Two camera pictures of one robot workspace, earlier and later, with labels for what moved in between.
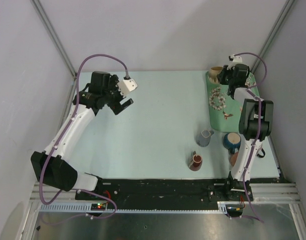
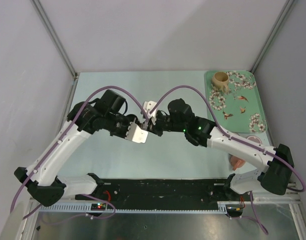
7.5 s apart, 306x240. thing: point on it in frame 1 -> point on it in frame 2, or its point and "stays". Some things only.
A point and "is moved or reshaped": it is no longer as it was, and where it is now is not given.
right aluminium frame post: x=282 y=16 stays
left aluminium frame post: x=54 y=37 stays
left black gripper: x=113 y=81 -> x=128 y=120
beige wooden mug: x=214 y=73 is moved or reshaped
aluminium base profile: x=275 y=194 stays
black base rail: x=166 y=191 stays
